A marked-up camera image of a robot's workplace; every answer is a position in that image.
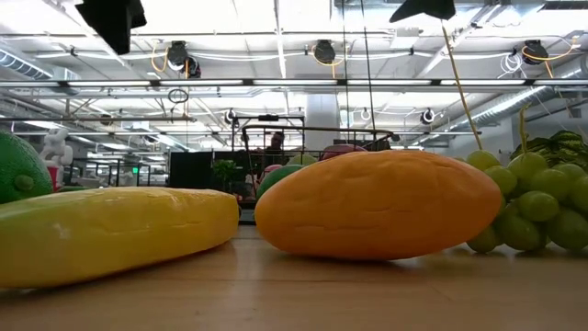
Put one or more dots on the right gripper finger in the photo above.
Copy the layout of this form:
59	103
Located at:
432	8

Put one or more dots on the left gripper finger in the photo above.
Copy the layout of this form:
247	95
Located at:
112	23

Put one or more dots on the dark red apple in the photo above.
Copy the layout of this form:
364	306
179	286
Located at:
342	149

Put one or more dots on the large green lime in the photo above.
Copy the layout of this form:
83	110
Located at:
278	180
20	167

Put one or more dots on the yellow orange mango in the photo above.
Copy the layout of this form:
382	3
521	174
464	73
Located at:
376	202

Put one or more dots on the yellow banana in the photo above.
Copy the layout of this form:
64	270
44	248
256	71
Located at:
115	230

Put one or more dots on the pink red apple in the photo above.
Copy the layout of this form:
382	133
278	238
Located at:
271	170

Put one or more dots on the green grape bunch with leaf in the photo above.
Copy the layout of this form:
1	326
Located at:
537	207

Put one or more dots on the white square column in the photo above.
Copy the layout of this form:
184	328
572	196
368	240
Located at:
321	119

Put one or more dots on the long ceiling light strip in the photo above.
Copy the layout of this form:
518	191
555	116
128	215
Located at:
294	83

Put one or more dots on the stack of red bins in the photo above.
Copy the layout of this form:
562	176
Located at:
54	177

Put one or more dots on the black partition panel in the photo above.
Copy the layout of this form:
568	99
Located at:
190	170

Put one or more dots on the green potted plant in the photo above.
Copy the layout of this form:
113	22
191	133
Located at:
225	172

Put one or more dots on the person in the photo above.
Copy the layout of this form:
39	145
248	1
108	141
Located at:
275	140

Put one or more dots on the silver ventilation duct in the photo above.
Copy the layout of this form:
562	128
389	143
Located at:
519	103

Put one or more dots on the black gantry frame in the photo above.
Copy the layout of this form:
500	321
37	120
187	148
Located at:
268	118

